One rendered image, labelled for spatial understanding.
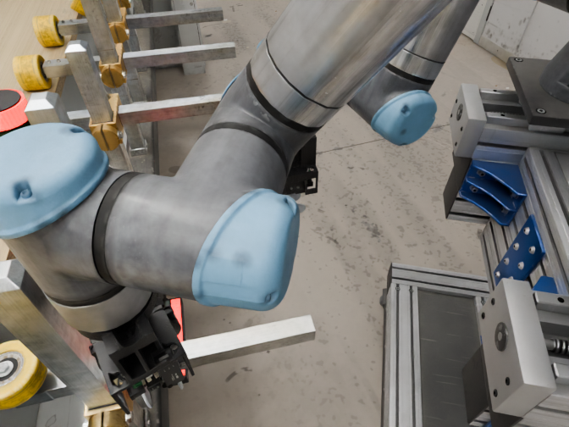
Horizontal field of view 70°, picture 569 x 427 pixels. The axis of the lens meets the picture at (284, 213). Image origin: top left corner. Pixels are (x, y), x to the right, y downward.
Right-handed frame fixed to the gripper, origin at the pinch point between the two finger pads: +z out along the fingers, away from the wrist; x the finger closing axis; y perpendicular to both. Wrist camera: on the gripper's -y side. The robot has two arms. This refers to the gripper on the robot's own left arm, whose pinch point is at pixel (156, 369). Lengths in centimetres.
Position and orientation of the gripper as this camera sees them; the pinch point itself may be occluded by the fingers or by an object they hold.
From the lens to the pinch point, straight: 56.3
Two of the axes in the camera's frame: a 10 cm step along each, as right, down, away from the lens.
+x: 8.4, -4.0, 3.8
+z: 0.0, 6.9, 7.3
